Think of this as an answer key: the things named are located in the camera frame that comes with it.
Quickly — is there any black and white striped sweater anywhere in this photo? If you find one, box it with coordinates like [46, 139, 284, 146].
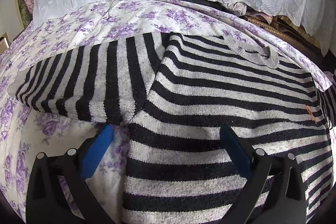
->
[8, 33, 335, 223]

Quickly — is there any dark clothes pile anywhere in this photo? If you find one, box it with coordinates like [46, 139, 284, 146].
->
[179, 0, 247, 16]

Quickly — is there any purple floral bed sheet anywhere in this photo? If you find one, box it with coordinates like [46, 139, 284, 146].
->
[1, 0, 335, 223]

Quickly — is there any brown woven mat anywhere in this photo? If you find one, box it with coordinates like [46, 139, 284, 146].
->
[241, 12, 321, 54]

